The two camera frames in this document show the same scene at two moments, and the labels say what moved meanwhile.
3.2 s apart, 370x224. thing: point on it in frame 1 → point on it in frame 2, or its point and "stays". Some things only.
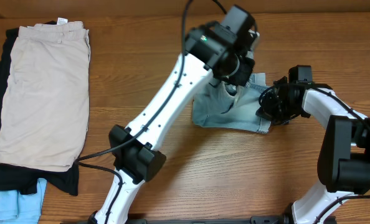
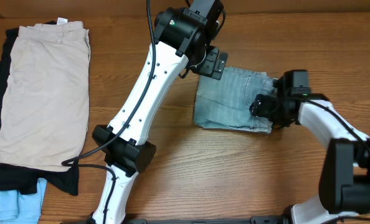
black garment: x=5 y=178 stays
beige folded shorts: x=45 y=114 stays
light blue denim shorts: x=225 y=106 stays
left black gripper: x=241 y=78 → x=207 y=68
